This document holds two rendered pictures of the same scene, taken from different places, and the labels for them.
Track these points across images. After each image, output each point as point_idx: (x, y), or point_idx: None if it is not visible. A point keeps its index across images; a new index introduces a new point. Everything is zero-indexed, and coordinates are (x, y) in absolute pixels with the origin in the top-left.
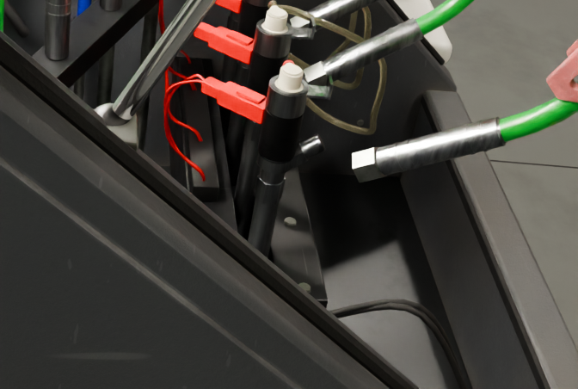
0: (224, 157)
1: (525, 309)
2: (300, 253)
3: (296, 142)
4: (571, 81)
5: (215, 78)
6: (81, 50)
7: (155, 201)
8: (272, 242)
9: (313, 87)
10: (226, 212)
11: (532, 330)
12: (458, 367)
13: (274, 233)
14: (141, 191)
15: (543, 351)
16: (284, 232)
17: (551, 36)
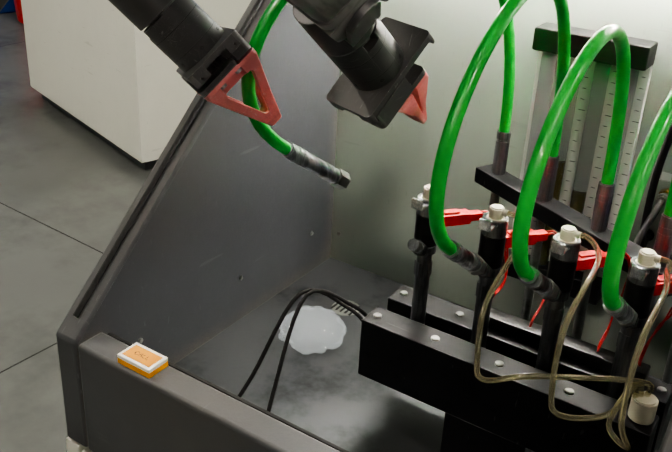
0: (519, 346)
1: (289, 428)
2: (405, 328)
3: (415, 231)
4: (261, 106)
5: (478, 213)
6: (546, 206)
7: None
8: (423, 324)
9: (424, 205)
10: (462, 322)
11: (272, 418)
12: (273, 331)
13: (429, 328)
14: None
15: (254, 410)
16: (427, 332)
17: None
